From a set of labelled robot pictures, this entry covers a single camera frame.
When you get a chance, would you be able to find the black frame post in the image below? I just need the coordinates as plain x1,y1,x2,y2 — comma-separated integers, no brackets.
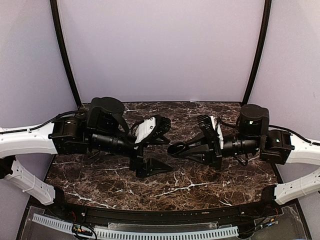
240,0,272,106
49,0,82,108

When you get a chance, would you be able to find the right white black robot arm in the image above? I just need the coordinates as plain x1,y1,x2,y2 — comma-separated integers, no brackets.
167,104,320,170

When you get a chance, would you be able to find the black earbud charging case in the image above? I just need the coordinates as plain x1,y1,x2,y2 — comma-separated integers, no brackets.
167,142,186,158

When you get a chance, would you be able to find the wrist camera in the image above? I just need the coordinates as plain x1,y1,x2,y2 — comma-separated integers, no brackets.
130,114,171,148
197,114,224,150

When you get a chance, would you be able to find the left black frame post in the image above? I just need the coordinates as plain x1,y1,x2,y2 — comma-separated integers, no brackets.
49,0,82,108

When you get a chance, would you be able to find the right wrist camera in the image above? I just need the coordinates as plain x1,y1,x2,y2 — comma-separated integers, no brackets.
197,114,224,150

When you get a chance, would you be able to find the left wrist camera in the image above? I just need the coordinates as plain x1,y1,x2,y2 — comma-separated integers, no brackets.
130,114,171,148

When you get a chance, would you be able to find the white slotted cable duct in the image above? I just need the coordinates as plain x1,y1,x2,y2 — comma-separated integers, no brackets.
32,213,239,240

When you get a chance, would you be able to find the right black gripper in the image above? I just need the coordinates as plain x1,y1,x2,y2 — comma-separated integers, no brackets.
178,131,261,171

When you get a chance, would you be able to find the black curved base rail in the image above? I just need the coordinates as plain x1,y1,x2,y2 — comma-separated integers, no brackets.
29,194,283,226

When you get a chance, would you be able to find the right black frame post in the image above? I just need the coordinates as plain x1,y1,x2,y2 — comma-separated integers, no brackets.
240,0,272,106

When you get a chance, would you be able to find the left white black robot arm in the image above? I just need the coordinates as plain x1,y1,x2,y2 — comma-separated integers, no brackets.
0,97,172,218

